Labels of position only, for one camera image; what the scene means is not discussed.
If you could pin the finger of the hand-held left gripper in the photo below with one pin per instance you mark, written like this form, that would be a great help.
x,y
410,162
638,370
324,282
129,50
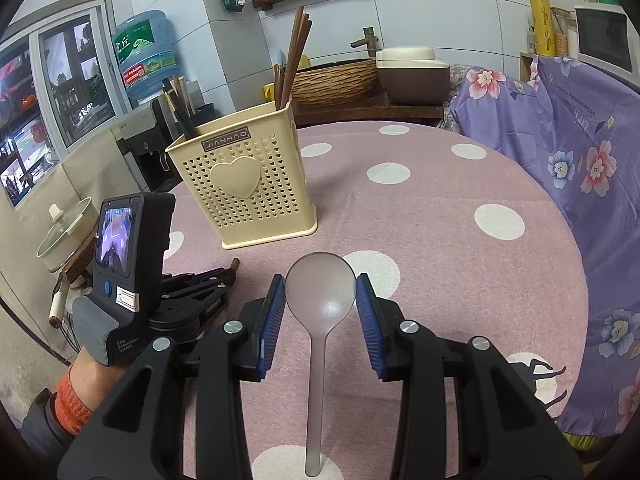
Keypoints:
x,y
200,280
195,315

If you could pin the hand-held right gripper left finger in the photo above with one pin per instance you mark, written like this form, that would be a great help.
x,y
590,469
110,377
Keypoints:
x,y
272,325

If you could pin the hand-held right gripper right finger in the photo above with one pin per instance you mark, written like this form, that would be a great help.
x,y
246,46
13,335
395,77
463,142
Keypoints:
x,y
369,325

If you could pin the clear plastic spoon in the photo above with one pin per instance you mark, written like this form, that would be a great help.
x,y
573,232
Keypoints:
x,y
320,285

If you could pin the cream perforated utensil holder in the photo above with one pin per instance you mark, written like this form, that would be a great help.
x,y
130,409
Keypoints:
x,y
260,215

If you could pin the cream pot with glass lid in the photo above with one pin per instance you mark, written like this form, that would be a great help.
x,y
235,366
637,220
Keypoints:
x,y
67,235

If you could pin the pink polka dot tablecloth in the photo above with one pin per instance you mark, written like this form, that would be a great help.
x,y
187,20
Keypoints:
x,y
450,285

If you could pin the water dispenser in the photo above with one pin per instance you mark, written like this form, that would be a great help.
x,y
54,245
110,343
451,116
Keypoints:
x,y
145,150

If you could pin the window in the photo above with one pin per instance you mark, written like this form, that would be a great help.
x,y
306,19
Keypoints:
x,y
60,110

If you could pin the dark wooden side table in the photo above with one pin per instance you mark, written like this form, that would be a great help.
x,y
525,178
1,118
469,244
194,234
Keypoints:
x,y
350,112

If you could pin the blue water bottle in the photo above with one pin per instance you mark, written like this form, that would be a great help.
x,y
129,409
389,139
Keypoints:
x,y
145,55

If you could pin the woven basket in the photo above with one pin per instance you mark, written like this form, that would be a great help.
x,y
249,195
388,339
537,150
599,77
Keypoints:
x,y
340,82

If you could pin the brown rice cooker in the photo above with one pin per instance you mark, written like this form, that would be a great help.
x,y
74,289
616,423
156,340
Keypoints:
x,y
415,80

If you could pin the bronze faucet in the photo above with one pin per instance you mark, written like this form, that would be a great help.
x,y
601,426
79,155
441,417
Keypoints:
x,y
371,42

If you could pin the purple floral cloth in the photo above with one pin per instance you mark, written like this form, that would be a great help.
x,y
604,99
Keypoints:
x,y
575,125

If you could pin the yellow roll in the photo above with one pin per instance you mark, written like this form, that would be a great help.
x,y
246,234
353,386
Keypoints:
x,y
542,15

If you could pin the white microwave oven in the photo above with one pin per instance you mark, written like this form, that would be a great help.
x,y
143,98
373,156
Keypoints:
x,y
602,37

